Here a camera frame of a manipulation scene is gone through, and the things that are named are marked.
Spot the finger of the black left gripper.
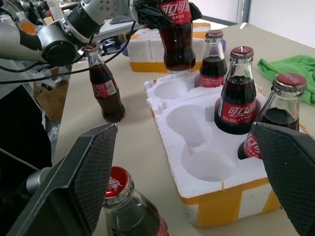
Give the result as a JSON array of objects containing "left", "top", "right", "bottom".
[
  {"left": 146, "top": 11, "right": 173, "bottom": 31},
  {"left": 188, "top": 1, "right": 203, "bottom": 21}
]

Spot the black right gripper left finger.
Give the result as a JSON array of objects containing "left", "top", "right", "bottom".
[{"left": 6, "top": 122, "right": 119, "bottom": 236}]

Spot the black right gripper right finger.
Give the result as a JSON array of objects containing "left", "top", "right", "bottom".
[{"left": 250, "top": 121, "right": 315, "bottom": 236}]

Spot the glass cola bottle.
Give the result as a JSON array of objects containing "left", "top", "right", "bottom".
[
  {"left": 194, "top": 29, "right": 228, "bottom": 89},
  {"left": 83, "top": 45, "right": 126, "bottom": 123},
  {"left": 237, "top": 73, "right": 308, "bottom": 160},
  {"left": 214, "top": 46, "right": 262, "bottom": 135},
  {"left": 157, "top": 0, "right": 197, "bottom": 74},
  {"left": 101, "top": 166, "right": 170, "bottom": 236}
]

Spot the white foam taped box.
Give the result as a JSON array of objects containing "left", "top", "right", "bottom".
[{"left": 126, "top": 21, "right": 212, "bottom": 73}]

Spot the white foam bottle crate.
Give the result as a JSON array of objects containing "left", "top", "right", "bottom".
[{"left": 143, "top": 73, "right": 307, "bottom": 228}]

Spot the brown cardboard box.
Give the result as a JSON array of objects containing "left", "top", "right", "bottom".
[{"left": 32, "top": 65, "right": 72, "bottom": 121}]

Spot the black and silver robot body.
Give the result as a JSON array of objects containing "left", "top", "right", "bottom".
[{"left": 0, "top": 83, "right": 54, "bottom": 236}]

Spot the green cloth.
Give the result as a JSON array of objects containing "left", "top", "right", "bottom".
[{"left": 256, "top": 55, "right": 315, "bottom": 107}]

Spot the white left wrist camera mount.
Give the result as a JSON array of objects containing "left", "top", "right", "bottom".
[{"left": 128, "top": 0, "right": 138, "bottom": 20}]

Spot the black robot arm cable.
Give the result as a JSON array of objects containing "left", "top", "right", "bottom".
[{"left": 0, "top": 21, "right": 137, "bottom": 86}]

